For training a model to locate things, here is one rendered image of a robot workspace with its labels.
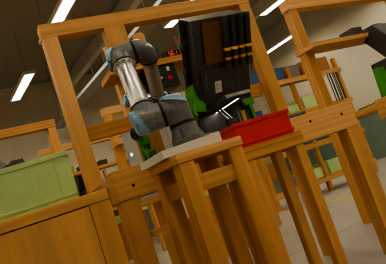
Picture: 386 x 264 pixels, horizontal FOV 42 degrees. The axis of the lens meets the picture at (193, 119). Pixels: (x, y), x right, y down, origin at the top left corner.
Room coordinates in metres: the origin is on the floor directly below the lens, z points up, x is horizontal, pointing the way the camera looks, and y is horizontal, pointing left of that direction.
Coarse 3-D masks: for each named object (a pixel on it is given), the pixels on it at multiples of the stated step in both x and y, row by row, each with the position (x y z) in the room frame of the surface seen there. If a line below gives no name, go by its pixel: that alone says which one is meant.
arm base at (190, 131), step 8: (184, 120) 2.16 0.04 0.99; (192, 120) 2.19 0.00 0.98; (176, 128) 2.17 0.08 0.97; (184, 128) 2.16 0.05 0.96; (192, 128) 2.17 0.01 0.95; (176, 136) 2.17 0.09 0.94; (184, 136) 2.15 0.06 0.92; (192, 136) 2.15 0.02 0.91; (200, 136) 2.17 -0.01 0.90; (176, 144) 2.17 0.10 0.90
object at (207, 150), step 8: (240, 136) 2.16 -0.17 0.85; (216, 144) 2.10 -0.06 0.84; (224, 144) 2.11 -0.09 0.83; (232, 144) 2.13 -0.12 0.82; (240, 144) 2.15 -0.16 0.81; (184, 152) 2.03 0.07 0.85; (192, 152) 2.04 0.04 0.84; (200, 152) 2.06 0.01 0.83; (208, 152) 2.07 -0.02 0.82; (216, 152) 2.09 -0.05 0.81; (168, 160) 2.07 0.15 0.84; (176, 160) 2.01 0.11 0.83; (184, 160) 2.02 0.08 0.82; (200, 160) 2.27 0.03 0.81; (152, 168) 2.24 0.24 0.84; (160, 168) 2.17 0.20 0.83; (168, 168) 2.10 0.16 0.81; (152, 176) 2.27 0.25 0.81
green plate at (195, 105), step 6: (192, 84) 2.86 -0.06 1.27; (186, 90) 2.94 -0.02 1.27; (192, 90) 2.85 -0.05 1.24; (186, 96) 2.94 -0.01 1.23; (192, 96) 2.85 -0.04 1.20; (192, 102) 2.85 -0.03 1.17; (198, 102) 2.87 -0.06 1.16; (192, 108) 2.86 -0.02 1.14; (198, 108) 2.86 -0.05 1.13; (204, 108) 2.88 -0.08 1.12; (198, 114) 2.92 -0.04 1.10
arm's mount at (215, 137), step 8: (208, 136) 2.15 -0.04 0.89; (216, 136) 2.17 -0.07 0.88; (184, 144) 2.09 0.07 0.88; (192, 144) 2.11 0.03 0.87; (200, 144) 2.13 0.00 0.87; (208, 144) 2.14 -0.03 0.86; (160, 152) 2.06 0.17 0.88; (168, 152) 2.06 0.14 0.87; (176, 152) 2.07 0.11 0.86; (152, 160) 2.15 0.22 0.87; (160, 160) 2.08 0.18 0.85; (144, 168) 2.26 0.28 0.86
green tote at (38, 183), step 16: (32, 160) 1.67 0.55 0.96; (48, 160) 1.69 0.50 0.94; (64, 160) 1.70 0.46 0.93; (0, 176) 1.65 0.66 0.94; (16, 176) 1.66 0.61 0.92; (32, 176) 1.67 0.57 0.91; (48, 176) 1.68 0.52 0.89; (64, 176) 1.70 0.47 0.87; (0, 192) 1.64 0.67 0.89; (16, 192) 1.66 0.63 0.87; (32, 192) 1.67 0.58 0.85; (48, 192) 1.68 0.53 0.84; (64, 192) 1.69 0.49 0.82; (0, 208) 1.64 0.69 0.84; (16, 208) 1.65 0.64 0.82; (32, 208) 1.66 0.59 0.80
